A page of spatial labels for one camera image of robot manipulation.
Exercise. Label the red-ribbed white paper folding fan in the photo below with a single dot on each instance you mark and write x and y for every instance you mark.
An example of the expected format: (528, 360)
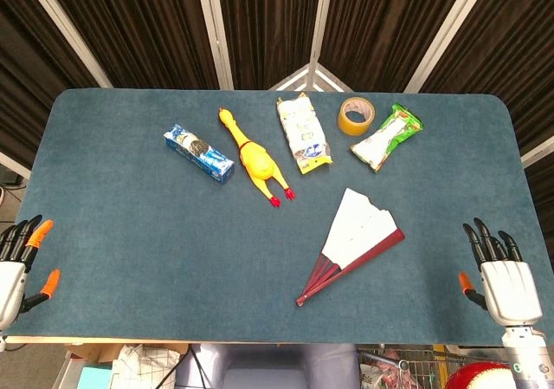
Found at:
(359, 228)

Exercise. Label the dark brown pleated curtain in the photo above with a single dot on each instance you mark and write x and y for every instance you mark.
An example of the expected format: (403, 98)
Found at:
(268, 16)

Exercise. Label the grey-blue padded chair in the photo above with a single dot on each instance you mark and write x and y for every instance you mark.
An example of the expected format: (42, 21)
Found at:
(268, 367)

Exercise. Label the white metal frame base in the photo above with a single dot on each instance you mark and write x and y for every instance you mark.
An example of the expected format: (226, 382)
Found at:
(298, 79)

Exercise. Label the blue felt table mat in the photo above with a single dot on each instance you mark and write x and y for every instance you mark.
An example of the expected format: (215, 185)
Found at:
(130, 254)

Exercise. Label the green and white snack bag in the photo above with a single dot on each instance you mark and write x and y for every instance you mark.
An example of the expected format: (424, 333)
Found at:
(385, 140)

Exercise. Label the teal box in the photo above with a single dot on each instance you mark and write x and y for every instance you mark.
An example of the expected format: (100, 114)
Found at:
(93, 378)

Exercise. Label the yellow rubber chicken toy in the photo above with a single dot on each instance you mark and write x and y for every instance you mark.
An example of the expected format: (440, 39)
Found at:
(255, 157)

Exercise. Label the white and yellow snack wrapper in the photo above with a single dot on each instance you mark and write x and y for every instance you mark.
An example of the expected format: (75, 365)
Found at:
(303, 133)

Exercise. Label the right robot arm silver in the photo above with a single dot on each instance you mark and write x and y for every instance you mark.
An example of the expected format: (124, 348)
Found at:
(526, 350)

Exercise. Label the white checkered cloth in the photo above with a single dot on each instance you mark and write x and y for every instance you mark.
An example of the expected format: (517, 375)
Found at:
(143, 369)

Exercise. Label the brown cardboard box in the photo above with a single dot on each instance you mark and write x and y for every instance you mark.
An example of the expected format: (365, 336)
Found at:
(95, 352)

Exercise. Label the red knitted hat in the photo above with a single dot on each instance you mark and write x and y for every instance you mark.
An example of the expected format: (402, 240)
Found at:
(480, 378)

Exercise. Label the yellow packing tape roll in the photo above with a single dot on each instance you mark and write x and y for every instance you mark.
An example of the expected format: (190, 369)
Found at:
(347, 125)

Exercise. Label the blue rectangular cardboard box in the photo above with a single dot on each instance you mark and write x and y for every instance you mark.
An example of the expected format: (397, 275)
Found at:
(199, 154)

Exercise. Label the white screen frame post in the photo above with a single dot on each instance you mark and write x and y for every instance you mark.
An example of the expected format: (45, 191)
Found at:
(446, 29)
(214, 29)
(65, 29)
(539, 153)
(13, 164)
(320, 21)

